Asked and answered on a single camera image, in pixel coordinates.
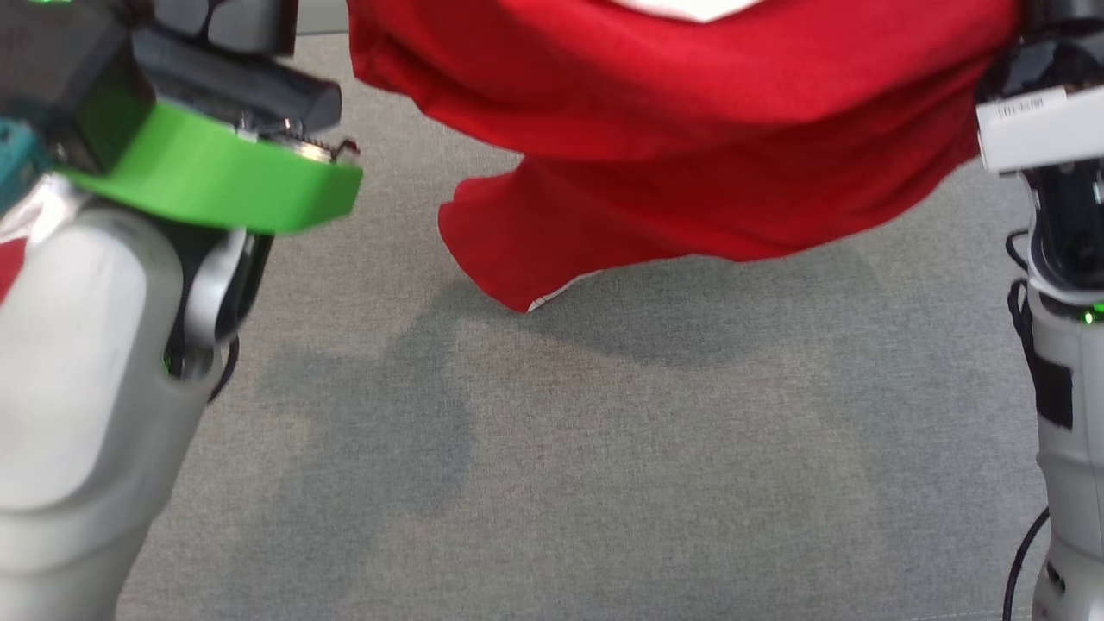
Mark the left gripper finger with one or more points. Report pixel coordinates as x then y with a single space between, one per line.
254 24
179 15

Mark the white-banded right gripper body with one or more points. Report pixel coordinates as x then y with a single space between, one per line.
1044 121

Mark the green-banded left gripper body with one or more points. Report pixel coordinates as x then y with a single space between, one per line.
224 177

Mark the red and white t-shirt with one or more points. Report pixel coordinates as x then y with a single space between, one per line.
7 263

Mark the red shorts with white stripes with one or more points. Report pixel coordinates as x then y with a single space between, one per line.
690 129

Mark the grey fabric sofa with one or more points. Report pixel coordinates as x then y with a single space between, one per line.
604 474

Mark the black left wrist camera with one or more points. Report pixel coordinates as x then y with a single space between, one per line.
52 60

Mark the teal left camera connector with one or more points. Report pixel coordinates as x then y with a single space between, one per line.
17 164

